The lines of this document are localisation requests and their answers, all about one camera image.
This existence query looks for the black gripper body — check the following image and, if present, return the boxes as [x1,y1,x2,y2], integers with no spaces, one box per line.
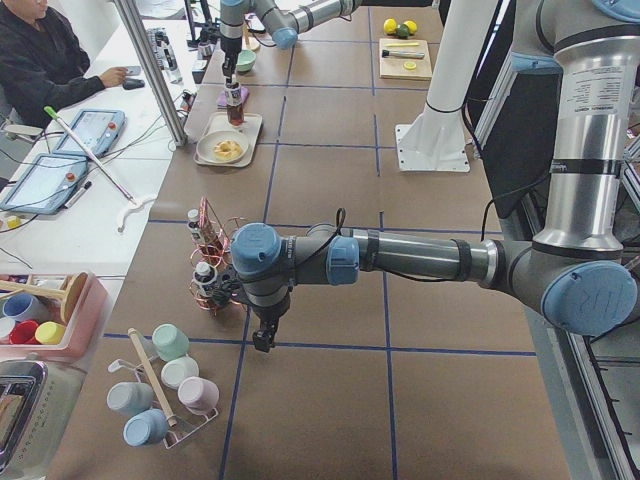
[252,299,290,353]
[221,37,239,80]

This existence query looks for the tea bottle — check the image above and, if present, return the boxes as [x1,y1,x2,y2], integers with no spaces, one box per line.
[187,209,210,245]
[193,261,218,305]
[224,81,244,127]

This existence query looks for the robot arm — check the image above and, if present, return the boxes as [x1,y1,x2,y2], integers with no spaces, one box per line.
[220,0,362,81]
[231,1,639,352]

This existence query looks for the beige rabbit tray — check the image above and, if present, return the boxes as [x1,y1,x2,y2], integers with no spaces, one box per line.
[194,112,262,168]

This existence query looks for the person's hand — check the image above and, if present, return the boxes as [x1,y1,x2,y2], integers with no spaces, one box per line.
[99,67,128,88]

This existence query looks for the mint green bowl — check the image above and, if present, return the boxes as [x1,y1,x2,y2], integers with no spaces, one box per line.
[236,49,257,74]

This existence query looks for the wooden stand with round base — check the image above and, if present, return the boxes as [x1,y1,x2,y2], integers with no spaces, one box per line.
[243,22,261,52]

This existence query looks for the steel cup on black base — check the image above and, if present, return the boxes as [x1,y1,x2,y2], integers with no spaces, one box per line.
[197,41,214,60]

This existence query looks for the purple folded cloth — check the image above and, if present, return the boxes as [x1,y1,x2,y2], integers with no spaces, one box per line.
[216,86,249,109]

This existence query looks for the pink cup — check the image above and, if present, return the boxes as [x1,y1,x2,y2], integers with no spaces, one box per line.
[178,376,220,415]

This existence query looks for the mint green cup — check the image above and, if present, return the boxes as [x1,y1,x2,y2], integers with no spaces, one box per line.
[152,323,190,362]

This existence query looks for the white cup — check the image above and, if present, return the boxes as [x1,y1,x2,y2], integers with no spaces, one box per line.
[161,356,199,390]

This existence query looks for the glazed twisted donut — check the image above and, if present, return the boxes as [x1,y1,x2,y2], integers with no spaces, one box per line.
[213,140,244,162]

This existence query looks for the beige round plate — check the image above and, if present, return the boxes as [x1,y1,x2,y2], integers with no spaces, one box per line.
[196,130,249,165]

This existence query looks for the computer mouse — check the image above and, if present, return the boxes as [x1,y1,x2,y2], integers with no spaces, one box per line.
[122,78,145,91]

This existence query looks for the light blue cup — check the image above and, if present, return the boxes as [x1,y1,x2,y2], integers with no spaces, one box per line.
[123,408,169,447]

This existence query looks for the grey blue cup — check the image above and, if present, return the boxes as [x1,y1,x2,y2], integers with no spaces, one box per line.
[106,382,154,417]

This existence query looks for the far teach pendant tablet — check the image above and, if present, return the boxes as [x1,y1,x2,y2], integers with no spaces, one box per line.
[69,109,126,158]

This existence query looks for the teach pendant tablet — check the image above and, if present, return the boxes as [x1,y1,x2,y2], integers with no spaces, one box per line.
[1,153,88,215]
[69,109,126,158]

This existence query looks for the yellow lemon left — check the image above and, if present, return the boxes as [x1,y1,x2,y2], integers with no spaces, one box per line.
[383,18,398,35]

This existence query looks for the yellow lemon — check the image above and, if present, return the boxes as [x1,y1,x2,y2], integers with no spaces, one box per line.
[383,18,398,35]
[403,20,418,36]

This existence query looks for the wooden cutting board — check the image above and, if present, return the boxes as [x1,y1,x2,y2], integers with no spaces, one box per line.
[378,38,432,81]

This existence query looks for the green avocado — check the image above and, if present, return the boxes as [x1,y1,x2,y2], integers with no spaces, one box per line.
[394,24,411,39]

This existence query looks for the pink storage box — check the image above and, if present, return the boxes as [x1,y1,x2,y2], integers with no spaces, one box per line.
[1,272,108,363]

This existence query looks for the yellow lemon right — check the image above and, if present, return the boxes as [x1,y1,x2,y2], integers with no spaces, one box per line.
[403,20,418,36]

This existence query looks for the yellow plastic knife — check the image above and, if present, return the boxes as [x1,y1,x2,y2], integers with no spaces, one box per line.
[385,41,421,48]

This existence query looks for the reacher grabber stick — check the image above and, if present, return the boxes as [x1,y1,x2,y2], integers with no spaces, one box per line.
[43,106,157,233]

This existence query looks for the person in black sweater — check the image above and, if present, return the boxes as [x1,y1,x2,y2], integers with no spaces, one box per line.
[1,1,107,128]

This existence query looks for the black marker pen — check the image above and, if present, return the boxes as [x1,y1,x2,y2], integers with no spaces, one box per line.
[63,181,93,209]

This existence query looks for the near teach pendant tablet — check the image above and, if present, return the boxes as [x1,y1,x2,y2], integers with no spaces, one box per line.
[1,153,88,215]

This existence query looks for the silver toaster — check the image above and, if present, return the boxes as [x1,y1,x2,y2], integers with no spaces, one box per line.
[1,359,84,479]

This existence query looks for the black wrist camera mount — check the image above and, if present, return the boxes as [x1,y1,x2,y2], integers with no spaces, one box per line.
[211,269,242,307]

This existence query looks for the copper wire bottle rack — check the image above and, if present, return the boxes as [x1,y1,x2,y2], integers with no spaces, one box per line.
[189,196,247,316]

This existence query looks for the aluminium frame post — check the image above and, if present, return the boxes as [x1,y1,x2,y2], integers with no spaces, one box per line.
[114,0,187,147]

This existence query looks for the wire cup rack wooden handle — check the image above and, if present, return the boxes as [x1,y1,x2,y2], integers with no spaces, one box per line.
[107,327,220,450]

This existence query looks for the black and steel knife handle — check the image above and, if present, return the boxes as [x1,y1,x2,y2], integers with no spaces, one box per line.
[381,49,426,60]

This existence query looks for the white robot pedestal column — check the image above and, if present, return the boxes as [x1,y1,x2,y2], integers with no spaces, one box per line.
[396,0,499,172]

